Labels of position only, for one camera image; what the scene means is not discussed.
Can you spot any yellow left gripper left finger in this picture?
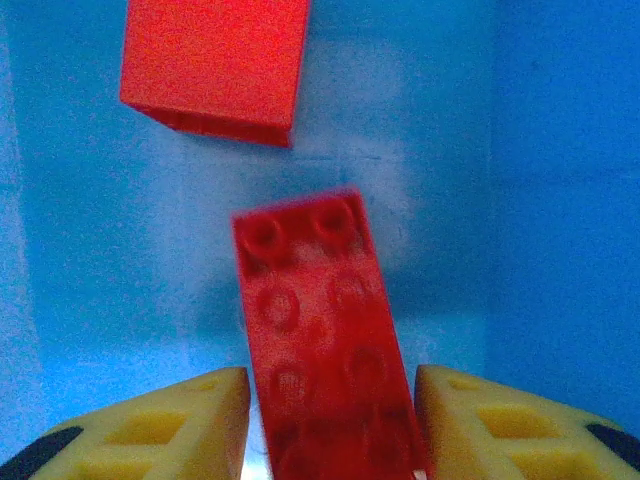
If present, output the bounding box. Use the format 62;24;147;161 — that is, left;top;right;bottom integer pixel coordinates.
0;366;251;480

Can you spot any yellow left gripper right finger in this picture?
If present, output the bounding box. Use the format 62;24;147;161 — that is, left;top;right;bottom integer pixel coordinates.
413;363;640;480

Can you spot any blue plastic bin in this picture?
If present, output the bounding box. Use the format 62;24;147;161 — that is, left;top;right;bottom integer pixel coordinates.
0;0;640;480

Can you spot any red lego brick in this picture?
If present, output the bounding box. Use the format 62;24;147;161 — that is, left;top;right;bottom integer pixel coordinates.
118;0;312;149
231;185;435;480

